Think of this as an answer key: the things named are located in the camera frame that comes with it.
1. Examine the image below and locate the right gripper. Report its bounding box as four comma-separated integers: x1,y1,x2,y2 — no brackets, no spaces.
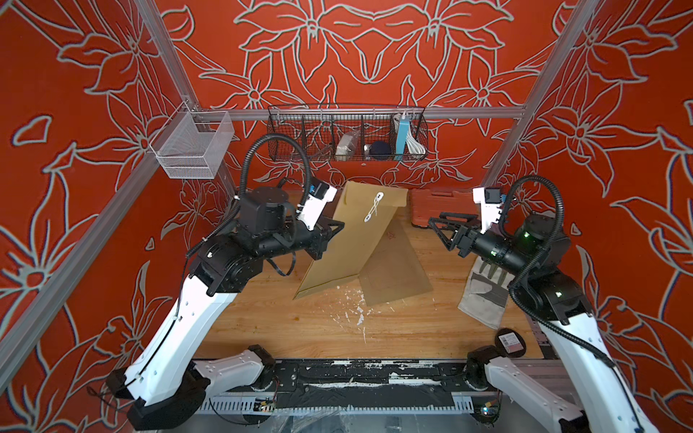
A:
428,214,532,281

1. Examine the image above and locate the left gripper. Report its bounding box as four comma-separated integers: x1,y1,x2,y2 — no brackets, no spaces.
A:
261,206,347,261

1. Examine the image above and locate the kraft file bag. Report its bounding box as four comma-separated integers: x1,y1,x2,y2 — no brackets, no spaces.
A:
294,181,409,299
359,219,433,307

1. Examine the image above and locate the white closure string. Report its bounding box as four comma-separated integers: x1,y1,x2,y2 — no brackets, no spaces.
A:
363,191,384,223

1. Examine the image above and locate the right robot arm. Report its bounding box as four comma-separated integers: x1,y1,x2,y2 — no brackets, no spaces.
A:
429,175,657,432

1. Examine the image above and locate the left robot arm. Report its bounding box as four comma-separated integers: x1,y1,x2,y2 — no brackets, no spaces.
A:
101,133,345,431

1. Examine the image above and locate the red plastic tool case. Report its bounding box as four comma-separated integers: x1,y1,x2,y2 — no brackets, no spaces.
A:
409,189,479,228

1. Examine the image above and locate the white grey work glove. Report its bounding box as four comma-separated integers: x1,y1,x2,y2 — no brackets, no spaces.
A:
458,257,514,329

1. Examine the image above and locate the dark blue round object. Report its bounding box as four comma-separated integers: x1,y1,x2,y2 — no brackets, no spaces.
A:
368,141,393,161

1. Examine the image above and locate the white mesh basket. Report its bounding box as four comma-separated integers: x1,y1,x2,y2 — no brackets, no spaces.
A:
152,112,235,180

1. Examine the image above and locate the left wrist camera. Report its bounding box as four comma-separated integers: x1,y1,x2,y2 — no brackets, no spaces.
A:
298,178,337,231

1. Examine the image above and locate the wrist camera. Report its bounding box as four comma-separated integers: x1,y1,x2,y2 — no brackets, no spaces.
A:
298,178,337,231
472,187,505,234

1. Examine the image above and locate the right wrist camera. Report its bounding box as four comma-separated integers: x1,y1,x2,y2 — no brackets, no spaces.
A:
472,187,505,234

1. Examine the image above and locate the black wire basket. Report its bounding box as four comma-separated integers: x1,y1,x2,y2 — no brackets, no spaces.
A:
266,103,429,162

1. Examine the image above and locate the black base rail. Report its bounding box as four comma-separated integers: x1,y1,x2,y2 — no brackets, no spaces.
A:
274,358,483,413

